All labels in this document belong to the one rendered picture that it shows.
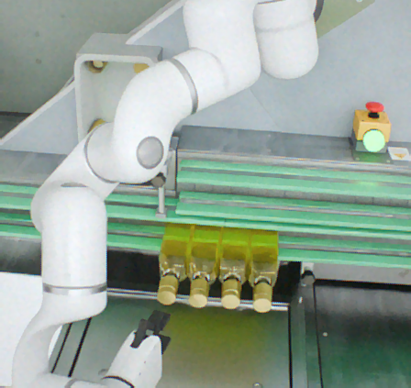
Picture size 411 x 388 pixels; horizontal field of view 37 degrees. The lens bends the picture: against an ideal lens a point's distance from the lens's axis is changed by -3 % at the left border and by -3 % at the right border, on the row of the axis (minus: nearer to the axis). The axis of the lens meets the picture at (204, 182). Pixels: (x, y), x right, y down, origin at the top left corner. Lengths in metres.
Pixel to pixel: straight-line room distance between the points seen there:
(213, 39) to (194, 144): 0.51
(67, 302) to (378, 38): 0.86
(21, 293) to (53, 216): 0.61
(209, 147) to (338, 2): 0.39
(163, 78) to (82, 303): 0.30
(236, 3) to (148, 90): 0.17
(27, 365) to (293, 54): 0.57
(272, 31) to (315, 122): 0.52
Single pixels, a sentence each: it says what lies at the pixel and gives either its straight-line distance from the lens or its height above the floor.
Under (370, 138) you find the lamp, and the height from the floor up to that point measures 0.85.
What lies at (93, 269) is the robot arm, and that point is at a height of 1.43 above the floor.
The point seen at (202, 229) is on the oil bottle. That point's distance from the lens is 1.28.
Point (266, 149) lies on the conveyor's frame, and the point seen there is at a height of 0.85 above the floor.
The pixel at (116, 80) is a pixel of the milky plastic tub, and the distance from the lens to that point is 1.38.
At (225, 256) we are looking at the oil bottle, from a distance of 1.21.
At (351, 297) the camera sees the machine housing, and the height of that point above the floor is 0.93.
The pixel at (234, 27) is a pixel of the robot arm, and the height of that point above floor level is 1.22.
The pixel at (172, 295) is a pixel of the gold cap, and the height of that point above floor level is 1.16.
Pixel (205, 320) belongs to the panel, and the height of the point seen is 1.08.
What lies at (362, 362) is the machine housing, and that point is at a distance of 1.31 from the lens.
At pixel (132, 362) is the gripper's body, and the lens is 0.97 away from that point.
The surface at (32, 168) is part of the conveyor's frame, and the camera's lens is 1.46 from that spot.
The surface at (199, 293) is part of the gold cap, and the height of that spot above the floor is 1.16.
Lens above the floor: 2.03
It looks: 60 degrees down
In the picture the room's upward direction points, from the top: 170 degrees counter-clockwise
